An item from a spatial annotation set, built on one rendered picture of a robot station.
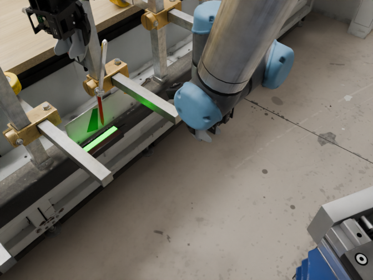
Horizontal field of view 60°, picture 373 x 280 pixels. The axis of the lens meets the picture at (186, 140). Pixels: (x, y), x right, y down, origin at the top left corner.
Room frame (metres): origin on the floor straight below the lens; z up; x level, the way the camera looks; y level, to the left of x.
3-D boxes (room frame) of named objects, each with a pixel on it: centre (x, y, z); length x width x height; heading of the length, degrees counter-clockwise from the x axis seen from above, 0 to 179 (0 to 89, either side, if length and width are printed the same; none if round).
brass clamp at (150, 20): (0.95, 0.08, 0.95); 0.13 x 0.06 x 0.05; 139
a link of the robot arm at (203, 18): (0.54, -0.05, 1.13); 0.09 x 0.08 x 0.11; 49
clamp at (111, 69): (0.77, 0.24, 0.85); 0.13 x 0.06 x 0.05; 139
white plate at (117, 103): (0.71, 0.26, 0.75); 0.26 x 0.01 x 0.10; 139
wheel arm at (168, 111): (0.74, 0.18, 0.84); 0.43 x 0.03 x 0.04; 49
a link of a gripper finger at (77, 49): (0.61, 0.24, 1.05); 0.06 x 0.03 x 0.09; 159
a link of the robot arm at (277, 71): (0.46, -0.11, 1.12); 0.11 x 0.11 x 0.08; 49
